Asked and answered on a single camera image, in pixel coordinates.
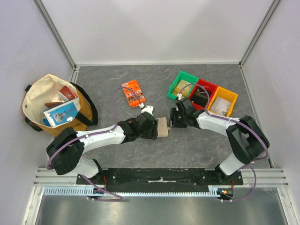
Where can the gold cards in green bin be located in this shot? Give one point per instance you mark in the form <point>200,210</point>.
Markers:
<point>182,86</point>

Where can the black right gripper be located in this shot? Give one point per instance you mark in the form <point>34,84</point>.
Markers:
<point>174,117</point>

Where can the orange screw box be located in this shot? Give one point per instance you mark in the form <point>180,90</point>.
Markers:
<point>133,93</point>

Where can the yellow plastic bin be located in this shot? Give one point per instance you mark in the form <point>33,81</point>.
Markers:
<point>225,94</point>

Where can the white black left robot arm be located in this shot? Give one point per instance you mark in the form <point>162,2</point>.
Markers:
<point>67,149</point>

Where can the white cards in yellow bin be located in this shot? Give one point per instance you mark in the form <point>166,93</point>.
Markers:
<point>220,106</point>

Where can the blue white product box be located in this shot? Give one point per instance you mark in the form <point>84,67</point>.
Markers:
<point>61,114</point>

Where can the black cards in red bin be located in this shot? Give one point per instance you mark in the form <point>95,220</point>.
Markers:
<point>199,97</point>

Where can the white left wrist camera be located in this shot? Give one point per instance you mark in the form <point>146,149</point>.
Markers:
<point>148,109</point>

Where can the green plastic bin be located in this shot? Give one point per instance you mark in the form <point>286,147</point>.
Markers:
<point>182,75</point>

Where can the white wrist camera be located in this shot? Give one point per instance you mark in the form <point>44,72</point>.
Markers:
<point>179,96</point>
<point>148,109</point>

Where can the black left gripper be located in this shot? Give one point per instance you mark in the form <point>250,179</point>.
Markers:
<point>152,134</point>

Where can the red white product box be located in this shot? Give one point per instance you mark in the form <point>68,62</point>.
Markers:
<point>66,94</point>

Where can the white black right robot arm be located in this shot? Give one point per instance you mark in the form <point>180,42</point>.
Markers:
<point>246,139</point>

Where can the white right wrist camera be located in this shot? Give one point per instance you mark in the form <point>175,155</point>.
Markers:
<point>179,96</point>

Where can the yellow canvas tote bag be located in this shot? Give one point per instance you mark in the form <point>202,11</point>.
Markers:
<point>42,91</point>

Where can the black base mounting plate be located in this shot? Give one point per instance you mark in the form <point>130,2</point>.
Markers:
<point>163,180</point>

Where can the red plastic bin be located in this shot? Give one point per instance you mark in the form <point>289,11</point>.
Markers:
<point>210,88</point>

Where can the grey slotted cable duct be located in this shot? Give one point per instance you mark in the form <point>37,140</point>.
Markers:
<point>91,191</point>

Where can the beige card holder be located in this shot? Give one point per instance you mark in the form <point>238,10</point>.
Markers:
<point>162,127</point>

